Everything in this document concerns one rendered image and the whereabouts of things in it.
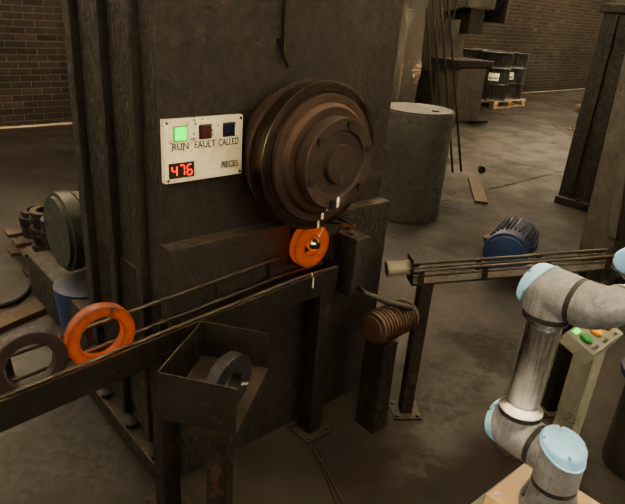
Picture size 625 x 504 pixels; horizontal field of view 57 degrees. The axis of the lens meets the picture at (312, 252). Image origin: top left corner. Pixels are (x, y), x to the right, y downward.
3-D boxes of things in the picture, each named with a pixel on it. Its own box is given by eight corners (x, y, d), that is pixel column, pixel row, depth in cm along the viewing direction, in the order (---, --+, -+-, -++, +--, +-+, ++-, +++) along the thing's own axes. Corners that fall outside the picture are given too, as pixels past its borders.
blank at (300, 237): (306, 271, 199) (313, 274, 197) (280, 252, 188) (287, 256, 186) (330, 233, 201) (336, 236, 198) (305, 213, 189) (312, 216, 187)
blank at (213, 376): (193, 411, 137) (204, 417, 136) (215, 350, 137) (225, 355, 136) (230, 405, 151) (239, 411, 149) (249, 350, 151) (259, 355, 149)
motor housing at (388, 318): (346, 422, 234) (360, 307, 213) (382, 402, 248) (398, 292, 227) (369, 439, 226) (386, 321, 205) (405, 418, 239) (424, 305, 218)
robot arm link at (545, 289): (520, 472, 151) (574, 284, 131) (475, 439, 162) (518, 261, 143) (547, 457, 158) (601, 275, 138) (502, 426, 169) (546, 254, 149)
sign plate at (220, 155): (161, 182, 162) (159, 119, 155) (238, 171, 179) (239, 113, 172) (165, 185, 161) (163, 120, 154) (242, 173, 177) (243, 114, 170)
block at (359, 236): (330, 288, 220) (336, 230, 211) (345, 283, 225) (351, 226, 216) (350, 299, 213) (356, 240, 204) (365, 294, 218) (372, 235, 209)
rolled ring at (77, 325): (55, 332, 143) (50, 326, 145) (84, 382, 153) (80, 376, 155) (121, 293, 151) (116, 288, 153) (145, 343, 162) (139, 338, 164)
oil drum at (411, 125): (354, 208, 489) (365, 102, 454) (399, 198, 526) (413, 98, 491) (407, 230, 449) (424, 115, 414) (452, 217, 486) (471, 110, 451)
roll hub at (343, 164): (365, 111, 180) (358, 196, 191) (296, 120, 163) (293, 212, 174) (378, 114, 176) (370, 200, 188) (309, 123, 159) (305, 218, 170)
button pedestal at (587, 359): (518, 469, 216) (557, 328, 192) (550, 443, 231) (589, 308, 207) (559, 496, 205) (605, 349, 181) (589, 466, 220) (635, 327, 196)
